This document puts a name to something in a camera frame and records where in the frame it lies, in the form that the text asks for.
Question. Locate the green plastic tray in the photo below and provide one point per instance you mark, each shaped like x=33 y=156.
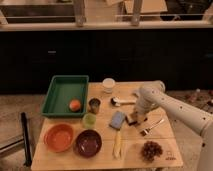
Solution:
x=62 y=90

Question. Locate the blue sponge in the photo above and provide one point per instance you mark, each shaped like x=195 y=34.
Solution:
x=117 y=120

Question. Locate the small green cup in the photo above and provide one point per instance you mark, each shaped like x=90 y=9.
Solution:
x=89 y=121

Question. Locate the yellow banana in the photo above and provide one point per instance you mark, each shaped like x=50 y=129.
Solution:
x=117 y=145

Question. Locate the orange fruit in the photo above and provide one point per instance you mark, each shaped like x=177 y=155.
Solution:
x=75 y=105

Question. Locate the orange bowl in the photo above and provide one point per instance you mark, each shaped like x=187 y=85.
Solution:
x=59 y=137

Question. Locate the bunch of dark grapes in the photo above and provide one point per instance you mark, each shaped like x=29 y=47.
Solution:
x=150 y=150

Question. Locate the black bar beside table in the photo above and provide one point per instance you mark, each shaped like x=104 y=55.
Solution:
x=28 y=160

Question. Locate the metal cup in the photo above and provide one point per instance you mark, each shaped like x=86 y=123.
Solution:
x=94 y=105

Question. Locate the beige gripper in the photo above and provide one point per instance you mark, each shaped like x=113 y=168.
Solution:
x=139 y=117

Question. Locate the white cup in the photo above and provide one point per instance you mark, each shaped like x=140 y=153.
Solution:
x=108 y=84

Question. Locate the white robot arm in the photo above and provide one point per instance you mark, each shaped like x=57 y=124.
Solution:
x=201 y=122

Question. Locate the silver fork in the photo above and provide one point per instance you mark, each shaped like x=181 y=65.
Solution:
x=146 y=131

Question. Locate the purple bowl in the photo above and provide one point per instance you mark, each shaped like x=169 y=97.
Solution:
x=88 y=143

